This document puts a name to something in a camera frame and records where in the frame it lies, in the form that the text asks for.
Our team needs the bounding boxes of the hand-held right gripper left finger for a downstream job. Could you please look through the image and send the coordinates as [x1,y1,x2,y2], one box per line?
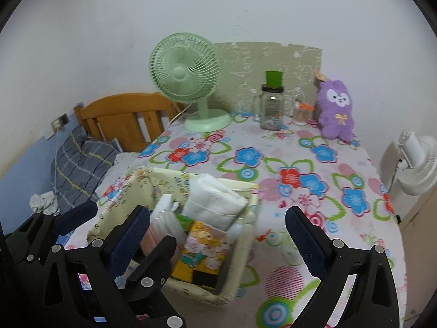
[41,206,151,328]

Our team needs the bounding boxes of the green fan power cord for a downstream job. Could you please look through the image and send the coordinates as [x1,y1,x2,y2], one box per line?
[169,104,190,124]

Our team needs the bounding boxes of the yellow cartoon packet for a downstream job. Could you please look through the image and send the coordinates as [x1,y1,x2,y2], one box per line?
[171,220,231,288]

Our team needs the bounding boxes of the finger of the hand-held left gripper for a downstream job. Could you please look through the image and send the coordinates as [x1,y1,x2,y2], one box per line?
[5,201,98,274]
[125,235,187,328]

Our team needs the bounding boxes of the pink packet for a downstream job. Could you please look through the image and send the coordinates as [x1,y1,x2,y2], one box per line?
[143,194,187,267]

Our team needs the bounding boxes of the white standing fan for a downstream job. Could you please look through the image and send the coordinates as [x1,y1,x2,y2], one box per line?
[379,129,437,226]

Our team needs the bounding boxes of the wall outlet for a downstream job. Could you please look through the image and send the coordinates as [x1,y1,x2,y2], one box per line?
[51,113,70,133]

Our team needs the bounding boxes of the grey plaid pillow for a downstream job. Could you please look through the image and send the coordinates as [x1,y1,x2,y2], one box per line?
[51,126,122,209]

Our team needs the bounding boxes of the green and orange packet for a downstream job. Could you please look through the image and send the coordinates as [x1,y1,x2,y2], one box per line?
[176,213,195,229]

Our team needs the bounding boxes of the green patterned board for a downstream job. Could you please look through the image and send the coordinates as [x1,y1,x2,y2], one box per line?
[213,41,323,117]

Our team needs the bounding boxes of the black fan power cord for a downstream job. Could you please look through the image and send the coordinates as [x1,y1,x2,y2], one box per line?
[391,159,401,222]

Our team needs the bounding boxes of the green desk fan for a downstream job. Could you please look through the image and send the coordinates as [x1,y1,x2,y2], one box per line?
[149,32,233,133]

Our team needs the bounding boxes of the purple plush bunny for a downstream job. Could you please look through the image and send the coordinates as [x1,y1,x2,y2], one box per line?
[314,73,359,142]

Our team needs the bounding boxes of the floral tablecloth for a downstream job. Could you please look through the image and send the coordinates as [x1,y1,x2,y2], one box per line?
[65,109,408,328]

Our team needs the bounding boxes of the cotton swab container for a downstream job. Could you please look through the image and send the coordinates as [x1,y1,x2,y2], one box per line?
[294,98,314,126]

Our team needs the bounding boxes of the crumpled white cloth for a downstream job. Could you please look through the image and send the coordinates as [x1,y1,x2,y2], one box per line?
[29,191,60,214]

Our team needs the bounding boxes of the glass jar with green lid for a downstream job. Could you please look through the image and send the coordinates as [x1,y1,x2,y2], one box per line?
[253,71,293,130]

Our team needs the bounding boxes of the yellow fabric storage box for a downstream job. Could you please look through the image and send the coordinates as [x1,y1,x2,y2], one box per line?
[87,166,262,306]

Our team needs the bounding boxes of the white and beige towel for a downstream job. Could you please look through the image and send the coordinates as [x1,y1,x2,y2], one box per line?
[223,222,256,245]

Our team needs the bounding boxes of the white charging cable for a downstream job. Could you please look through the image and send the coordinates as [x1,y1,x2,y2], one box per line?
[51,130,64,195]

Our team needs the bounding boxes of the wooden headboard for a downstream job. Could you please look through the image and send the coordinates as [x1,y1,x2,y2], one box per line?
[74,92,181,153]

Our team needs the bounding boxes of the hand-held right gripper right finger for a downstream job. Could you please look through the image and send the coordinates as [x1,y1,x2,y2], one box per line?
[285,206,400,328]

